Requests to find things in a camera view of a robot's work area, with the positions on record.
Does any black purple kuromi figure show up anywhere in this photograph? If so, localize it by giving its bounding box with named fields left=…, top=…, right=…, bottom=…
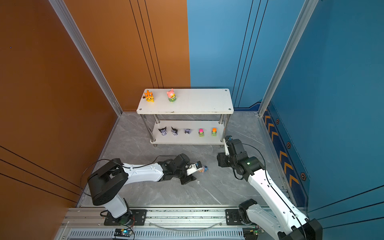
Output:
left=159, top=127, right=167, bottom=136

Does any pink pig toy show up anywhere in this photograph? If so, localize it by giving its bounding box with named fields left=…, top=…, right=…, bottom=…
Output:
left=167, top=89, right=177, bottom=102

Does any orange fox toy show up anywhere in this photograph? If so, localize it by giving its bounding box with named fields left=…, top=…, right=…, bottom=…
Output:
left=144, top=90, right=154, bottom=103

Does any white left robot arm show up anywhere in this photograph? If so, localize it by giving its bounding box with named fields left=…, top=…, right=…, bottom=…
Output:
left=87, top=154, right=205, bottom=219

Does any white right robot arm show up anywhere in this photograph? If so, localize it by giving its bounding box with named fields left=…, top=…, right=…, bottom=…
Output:
left=217, top=136, right=323, bottom=240

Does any white two-tier metal shelf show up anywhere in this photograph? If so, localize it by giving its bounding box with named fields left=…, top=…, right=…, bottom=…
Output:
left=137, top=89, right=234, bottom=146

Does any circuit board right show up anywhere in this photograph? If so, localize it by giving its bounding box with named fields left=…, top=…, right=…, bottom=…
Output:
left=242, top=225, right=264, bottom=240

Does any green circuit board left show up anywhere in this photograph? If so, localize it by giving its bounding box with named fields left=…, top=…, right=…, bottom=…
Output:
left=114, top=228, right=134, bottom=240

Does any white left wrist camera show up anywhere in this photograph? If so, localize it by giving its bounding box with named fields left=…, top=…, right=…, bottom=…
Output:
left=186, top=161, right=205, bottom=176

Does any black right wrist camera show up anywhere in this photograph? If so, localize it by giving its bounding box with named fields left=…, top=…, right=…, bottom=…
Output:
left=224, top=136, right=233, bottom=156

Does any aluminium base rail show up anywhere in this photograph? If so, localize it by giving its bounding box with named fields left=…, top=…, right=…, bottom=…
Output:
left=58, top=205, right=313, bottom=240

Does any aluminium corner post right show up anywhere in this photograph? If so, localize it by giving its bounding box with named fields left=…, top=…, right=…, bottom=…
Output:
left=258, top=0, right=319, bottom=118

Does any aluminium corner post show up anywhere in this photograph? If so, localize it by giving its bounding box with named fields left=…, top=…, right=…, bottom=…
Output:
left=49, top=0, right=123, bottom=117
left=258, top=0, right=319, bottom=118

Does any aluminium corner post left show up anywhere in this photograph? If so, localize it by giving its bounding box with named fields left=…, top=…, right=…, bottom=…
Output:
left=49, top=0, right=123, bottom=117

